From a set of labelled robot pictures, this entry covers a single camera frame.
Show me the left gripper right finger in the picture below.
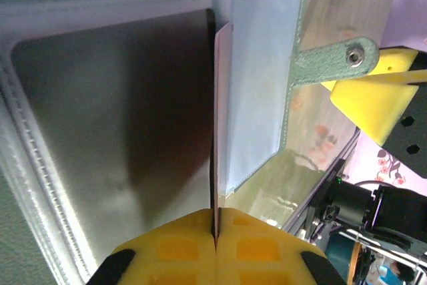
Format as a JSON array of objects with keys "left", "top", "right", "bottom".
[{"left": 216, "top": 207, "right": 344, "bottom": 285}]

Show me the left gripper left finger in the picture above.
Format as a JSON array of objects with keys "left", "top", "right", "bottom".
[{"left": 85, "top": 210, "right": 218, "bottom": 285}]

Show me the green card holder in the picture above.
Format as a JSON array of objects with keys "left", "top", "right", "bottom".
[{"left": 0, "top": 0, "right": 380, "bottom": 285}]

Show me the teal round object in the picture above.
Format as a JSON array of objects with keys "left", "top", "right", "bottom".
[{"left": 325, "top": 231, "right": 364, "bottom": 285}]

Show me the person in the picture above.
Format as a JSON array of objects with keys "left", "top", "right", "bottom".
[{"left": 380, "top": 260, "right": 420, "bottom": 285}]

